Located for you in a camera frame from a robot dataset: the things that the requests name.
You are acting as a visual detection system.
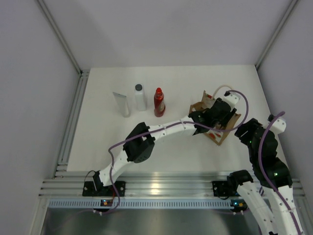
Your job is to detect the silver tube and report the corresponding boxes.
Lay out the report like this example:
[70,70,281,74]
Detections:
[113,92,131,118]

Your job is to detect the left aluminium frame post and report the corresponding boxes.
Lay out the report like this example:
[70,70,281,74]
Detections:
[35,0,90,76]

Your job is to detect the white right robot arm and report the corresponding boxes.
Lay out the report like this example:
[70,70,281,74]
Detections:
[227,117,305,235]

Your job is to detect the aluminium front rail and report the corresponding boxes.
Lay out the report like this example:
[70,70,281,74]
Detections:
[39,171,306,199]

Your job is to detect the right aluminium frame post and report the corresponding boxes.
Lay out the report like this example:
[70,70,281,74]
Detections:
[255,0,301,71]

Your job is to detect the red capped bottle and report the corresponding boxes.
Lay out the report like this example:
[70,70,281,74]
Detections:
[154,88,166,117]

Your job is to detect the white bottle dark cap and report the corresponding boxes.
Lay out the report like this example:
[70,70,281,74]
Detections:
[134,84,147,111]

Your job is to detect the slotted grey cable duct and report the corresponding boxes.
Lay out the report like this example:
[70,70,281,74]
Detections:
[48,199,246,210]

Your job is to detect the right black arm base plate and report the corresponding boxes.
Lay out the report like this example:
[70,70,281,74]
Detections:
[212,181,239,200]

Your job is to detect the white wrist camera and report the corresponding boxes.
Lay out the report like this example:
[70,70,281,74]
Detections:
[223,91,240,108]
[268,116,287,135]

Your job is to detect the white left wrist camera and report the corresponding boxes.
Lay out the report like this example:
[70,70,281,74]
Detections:
[223,91,240,108]

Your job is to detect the aluminium frame post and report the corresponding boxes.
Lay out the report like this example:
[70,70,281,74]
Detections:
[35,0,90,76]
[255,0,301,71]

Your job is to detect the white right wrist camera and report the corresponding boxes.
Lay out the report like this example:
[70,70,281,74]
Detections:
[268,116,287,135]

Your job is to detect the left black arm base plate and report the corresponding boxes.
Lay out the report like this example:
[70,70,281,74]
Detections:
[82,181,126,197]

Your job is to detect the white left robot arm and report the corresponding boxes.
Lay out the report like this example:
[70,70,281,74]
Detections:
[83,94,239,196]

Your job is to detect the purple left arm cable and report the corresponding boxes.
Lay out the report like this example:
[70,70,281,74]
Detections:
[108,90,250,216]

